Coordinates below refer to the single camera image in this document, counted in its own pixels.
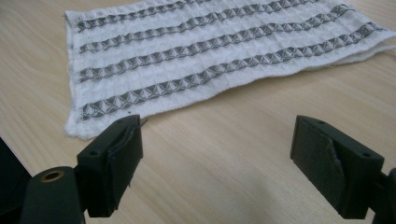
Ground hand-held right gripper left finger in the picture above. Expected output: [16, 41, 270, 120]
[76, 114, 144, 218]

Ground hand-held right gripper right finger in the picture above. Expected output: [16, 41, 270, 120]
[290, 115, 386, 220]

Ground white grey-striped waffle cloth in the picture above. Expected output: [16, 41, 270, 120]
[64, 0, 396, 141]

